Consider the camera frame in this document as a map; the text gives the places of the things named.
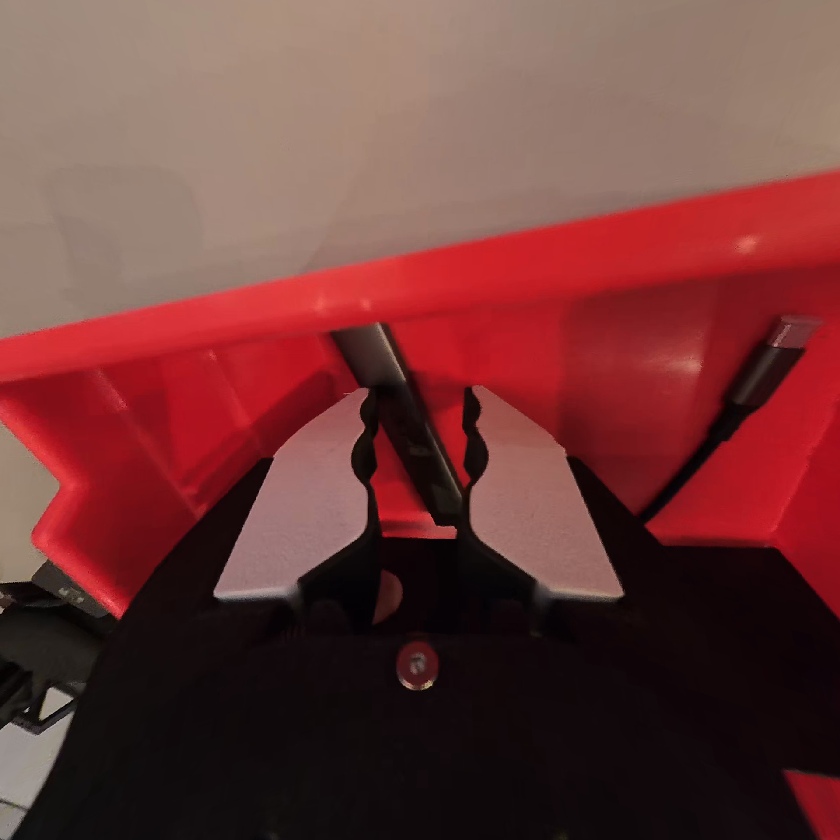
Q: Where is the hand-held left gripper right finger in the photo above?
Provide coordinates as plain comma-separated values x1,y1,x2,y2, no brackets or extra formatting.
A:
459,385,624,634

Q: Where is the black labelled box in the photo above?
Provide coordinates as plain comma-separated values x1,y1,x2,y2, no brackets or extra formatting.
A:
0,559,122,732

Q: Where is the red plastic bin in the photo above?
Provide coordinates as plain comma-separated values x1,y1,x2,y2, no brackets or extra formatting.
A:
0,172,840,840

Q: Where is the person's left hand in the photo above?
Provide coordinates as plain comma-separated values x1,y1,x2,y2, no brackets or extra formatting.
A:
373,570,404,624

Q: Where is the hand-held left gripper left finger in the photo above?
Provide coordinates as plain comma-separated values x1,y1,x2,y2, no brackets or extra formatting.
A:
213,387,383,634

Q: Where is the slim grey usb-c hub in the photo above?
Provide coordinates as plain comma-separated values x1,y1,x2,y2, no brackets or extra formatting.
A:
331,315,824,527

